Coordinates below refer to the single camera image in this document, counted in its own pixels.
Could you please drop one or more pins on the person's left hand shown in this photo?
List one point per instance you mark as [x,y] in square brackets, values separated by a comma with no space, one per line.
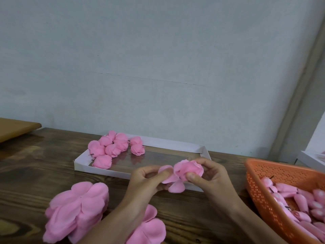
[142,186]

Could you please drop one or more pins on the person's right hand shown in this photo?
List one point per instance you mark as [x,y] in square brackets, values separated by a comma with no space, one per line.
[213,183]

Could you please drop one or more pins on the white shallow tray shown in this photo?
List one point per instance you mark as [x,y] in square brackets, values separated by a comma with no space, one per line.
[162,150]

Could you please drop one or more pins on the stack of pink petals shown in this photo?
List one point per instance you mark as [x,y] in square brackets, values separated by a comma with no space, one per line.
[73,208]
[150,228]

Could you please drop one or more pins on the pink petal flower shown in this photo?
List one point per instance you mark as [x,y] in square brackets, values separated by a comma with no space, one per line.
[121,139]

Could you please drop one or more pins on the group of finished pink roses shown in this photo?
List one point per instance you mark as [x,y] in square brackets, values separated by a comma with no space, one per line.
[95,148]

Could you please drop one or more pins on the pink rose buds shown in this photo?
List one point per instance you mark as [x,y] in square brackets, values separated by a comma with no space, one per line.
[299,200]

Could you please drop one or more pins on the person's right forearm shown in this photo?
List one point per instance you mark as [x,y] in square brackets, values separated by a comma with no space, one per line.
[256,226]

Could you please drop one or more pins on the person's left forearm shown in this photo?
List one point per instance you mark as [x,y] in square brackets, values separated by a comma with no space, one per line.
[114,226]

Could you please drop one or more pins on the orange plastic basket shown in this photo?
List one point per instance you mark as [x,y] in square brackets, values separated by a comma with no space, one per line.
[261,200]

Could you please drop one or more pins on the grey door frame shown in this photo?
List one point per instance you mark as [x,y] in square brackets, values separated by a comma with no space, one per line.
[299,71]

